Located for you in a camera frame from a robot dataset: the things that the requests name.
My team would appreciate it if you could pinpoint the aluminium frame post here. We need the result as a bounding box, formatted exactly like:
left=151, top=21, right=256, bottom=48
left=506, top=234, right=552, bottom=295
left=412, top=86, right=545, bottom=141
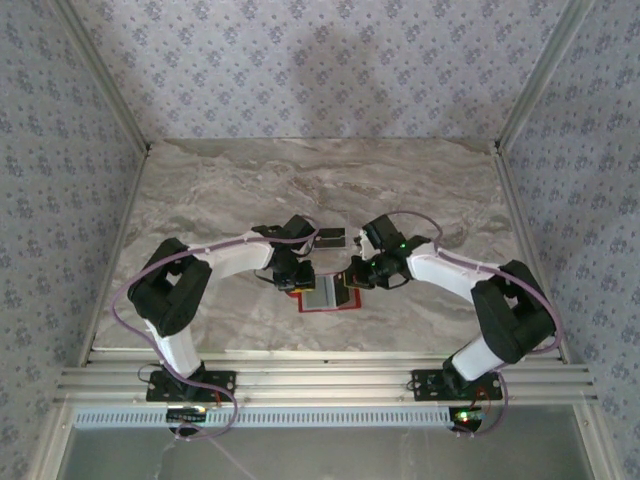
left=494, top=0, right=597, bottom=152
left=49, top=0, right=153, bottom=152

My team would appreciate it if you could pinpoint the aluminium table side rail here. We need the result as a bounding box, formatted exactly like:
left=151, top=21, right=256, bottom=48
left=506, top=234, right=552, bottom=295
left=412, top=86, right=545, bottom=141
left=77, top=147, right=154, bottom=369
left=492, top=142, right=574, bottom=366

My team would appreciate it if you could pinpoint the grey slotted cable duct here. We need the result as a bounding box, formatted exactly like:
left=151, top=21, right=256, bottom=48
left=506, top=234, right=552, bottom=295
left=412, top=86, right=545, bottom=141
left=73, top=405, right=454, bottom=430

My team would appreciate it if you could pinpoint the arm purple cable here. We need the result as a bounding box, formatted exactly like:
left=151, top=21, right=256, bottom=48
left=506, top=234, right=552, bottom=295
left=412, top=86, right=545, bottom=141
left=110, top=219, right=321, bottom=444
left=384, top=210, right=566, bottom=439

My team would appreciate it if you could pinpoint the black circuit board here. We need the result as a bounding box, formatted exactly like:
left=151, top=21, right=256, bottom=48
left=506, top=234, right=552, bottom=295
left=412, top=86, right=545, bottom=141
left=167, top=407, right=209, bottom=424

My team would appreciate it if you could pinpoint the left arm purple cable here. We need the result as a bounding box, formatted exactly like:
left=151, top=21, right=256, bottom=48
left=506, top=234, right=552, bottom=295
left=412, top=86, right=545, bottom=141
left=110, top=219, right=321, bottom=444

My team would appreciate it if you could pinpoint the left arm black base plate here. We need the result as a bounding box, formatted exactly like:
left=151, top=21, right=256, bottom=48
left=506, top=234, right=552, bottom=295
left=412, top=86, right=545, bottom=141
left=146, top=370, right=237, bottom=402

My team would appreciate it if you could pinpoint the black card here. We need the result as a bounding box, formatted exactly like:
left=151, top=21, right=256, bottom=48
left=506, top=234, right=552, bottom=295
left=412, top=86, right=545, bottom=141
left=313, top=227, right=348, bottom=250

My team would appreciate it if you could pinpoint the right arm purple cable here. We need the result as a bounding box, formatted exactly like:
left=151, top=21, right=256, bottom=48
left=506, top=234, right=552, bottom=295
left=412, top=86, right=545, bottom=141
left=384, top=210, right=566, bottom=439

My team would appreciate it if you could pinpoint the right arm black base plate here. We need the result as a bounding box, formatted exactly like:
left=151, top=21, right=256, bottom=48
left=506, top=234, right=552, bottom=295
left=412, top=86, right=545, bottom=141
left=410, top=368, right=503, bottom=401

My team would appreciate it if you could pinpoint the red card holder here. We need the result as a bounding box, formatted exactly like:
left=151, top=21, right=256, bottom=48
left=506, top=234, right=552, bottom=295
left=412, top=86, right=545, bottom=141
left=287, top=272, right=363, bottom=314

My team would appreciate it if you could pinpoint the circuit board with lights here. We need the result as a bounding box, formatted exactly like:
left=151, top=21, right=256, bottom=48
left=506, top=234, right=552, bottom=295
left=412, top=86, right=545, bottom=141
left=449, top=407, right=489, bottom=431

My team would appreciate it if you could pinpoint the aluminium rail beam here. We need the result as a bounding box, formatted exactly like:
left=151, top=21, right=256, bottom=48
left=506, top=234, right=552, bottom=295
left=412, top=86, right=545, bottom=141
left=53, top=349, right=600, bottom=406

